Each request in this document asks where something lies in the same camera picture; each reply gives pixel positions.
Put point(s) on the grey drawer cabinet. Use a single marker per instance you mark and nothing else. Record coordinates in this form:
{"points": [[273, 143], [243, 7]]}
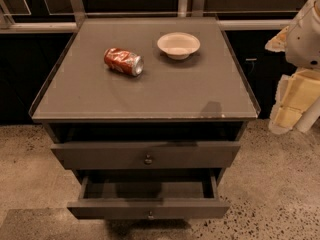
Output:
{"points": [[204, 97]]}

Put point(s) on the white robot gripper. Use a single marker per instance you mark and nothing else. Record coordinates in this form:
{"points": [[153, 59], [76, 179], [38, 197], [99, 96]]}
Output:
{"points": [[304, 40]]}

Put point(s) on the grey drawer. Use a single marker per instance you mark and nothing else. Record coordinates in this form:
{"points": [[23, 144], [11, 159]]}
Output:
{"points": [[145, 155], [149, 195]]}

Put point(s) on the white paper bowl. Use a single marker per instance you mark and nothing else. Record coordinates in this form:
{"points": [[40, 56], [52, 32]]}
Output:
{"points": [[178, 45]]}

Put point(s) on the white post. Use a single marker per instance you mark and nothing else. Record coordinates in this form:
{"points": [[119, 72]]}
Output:
{"points": [[309, 117]]}

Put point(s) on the metal railing frame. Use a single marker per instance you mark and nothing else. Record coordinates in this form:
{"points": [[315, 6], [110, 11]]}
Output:
{"points": [[67, 15]]}

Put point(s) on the crushed red soda can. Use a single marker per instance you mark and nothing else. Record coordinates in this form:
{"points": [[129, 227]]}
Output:
{"points": [[124, 61]]}

